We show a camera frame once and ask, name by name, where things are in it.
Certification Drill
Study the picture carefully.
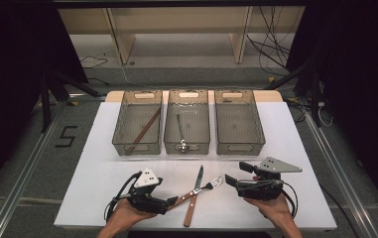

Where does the long black floor cable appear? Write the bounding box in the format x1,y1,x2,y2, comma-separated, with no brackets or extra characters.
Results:
318,184,354,238

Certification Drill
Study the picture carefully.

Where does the thin black floor cable loop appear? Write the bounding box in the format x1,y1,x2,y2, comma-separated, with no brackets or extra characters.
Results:
78,55,110,69

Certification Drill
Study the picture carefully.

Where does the beige wooden desk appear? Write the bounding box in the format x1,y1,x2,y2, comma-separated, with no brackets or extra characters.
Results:
57,6,307,65

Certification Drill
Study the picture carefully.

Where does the bundle of black cables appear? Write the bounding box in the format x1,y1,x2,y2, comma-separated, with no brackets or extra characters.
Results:
245,6,293,77

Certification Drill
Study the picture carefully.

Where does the wooden handled knife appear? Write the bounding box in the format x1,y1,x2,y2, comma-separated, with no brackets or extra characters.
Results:
183,164,204,228

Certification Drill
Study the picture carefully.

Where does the hand-held gripper black cable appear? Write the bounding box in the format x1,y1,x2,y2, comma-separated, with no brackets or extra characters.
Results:
280,180,300,220
103,172,142,221

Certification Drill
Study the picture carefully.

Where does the black curtain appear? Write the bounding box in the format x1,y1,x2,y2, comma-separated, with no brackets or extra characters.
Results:
0,0,89,203
285,0,378,212

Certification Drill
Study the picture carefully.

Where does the black tripod stand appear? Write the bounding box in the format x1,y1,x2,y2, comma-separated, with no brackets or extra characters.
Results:
39,70,103,133
265,59,323,128

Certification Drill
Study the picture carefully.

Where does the person's right hand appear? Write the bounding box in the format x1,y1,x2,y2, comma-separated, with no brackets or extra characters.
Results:
244,192,294,226

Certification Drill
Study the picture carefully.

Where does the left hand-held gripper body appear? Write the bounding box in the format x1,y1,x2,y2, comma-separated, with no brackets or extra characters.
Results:
128,167,171,216

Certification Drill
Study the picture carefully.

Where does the left hand-held gripper black cable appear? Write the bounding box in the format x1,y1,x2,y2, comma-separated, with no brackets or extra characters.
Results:
103,172,142,221

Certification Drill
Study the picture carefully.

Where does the right hand-held gripper black cable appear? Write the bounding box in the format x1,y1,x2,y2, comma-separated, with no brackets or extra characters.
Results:
280,180,300,220

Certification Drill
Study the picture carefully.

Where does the person's left hand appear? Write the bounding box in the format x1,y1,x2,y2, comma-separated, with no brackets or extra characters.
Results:
108,197,158,229

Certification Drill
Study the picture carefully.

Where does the white floor cable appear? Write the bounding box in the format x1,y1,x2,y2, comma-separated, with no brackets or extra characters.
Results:
120,63,165,89

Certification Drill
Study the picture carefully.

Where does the metal spoon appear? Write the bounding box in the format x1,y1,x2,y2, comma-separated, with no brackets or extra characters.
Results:
176,113,189,154

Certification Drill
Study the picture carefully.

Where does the white plug with cable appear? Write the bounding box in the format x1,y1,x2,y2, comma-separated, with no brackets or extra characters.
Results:
316,100,334,128

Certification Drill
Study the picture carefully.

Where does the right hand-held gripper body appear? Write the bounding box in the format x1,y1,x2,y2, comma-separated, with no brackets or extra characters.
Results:
235,157,304,201

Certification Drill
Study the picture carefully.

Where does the aluminium floor rail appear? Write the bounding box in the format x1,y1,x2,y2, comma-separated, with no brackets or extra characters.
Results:
0,102,65,238
304,112,378,238

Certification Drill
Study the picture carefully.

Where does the smoky clear plastic bin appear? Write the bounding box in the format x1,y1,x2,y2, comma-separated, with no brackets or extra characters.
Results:
111,89,164,157
163,88,211,156
213,88,266,157

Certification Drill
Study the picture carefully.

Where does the wooden handled fork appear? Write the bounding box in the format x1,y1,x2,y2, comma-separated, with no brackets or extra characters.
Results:
168,176,224,211

